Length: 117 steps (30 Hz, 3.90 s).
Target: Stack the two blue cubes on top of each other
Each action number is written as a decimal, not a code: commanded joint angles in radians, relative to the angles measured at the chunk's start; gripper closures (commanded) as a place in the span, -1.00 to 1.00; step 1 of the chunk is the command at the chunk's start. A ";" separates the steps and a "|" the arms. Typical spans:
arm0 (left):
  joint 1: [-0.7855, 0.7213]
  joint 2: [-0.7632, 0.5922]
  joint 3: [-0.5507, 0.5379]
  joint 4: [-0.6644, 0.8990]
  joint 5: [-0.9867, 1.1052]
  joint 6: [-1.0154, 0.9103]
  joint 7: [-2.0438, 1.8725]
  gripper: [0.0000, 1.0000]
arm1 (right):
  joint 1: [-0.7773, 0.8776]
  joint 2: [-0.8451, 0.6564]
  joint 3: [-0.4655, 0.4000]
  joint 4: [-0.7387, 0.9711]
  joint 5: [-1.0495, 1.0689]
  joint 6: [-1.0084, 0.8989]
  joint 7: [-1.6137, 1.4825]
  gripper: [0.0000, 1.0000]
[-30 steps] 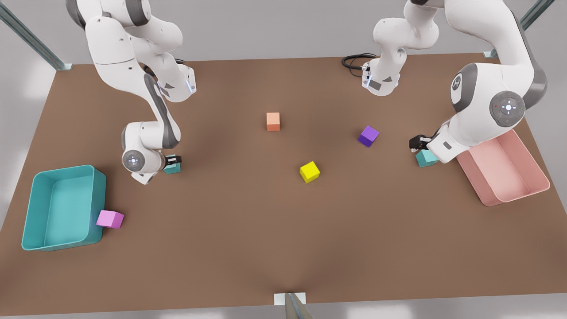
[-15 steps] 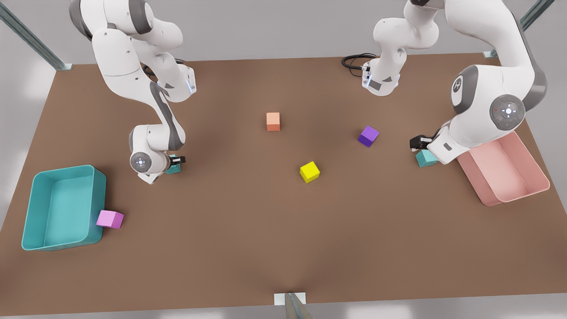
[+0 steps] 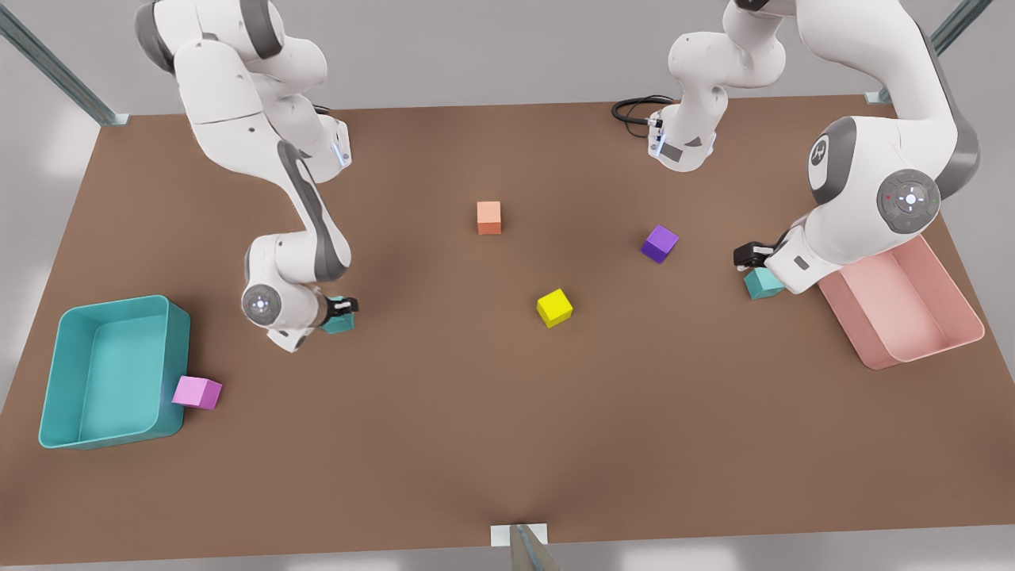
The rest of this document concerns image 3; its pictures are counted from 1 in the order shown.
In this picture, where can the teal blue cube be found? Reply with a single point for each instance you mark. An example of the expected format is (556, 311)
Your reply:
(339, 321)
(762, 284)

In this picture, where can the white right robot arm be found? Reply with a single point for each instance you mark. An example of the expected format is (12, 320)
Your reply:
(238, 103)

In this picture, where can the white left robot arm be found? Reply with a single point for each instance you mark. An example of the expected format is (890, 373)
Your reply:
(872, 151)

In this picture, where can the purple cube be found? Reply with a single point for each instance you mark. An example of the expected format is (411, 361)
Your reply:
(659, 243)

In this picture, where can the pink rectangular bin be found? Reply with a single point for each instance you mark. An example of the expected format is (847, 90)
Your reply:
(900, 305)

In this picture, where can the pink cube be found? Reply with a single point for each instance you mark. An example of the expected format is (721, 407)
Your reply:
(197, 392)

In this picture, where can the orange cube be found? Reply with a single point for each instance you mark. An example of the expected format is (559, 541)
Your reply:
(488, 217)

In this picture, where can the yellow cube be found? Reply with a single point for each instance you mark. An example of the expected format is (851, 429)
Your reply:
(554, 308)

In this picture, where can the teal rectangular bin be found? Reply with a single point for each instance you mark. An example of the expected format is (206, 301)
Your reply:
(115, 371)

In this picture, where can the silver frame post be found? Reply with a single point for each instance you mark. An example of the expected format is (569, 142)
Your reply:
(523, 546)
(59, 75)
(940, 44)

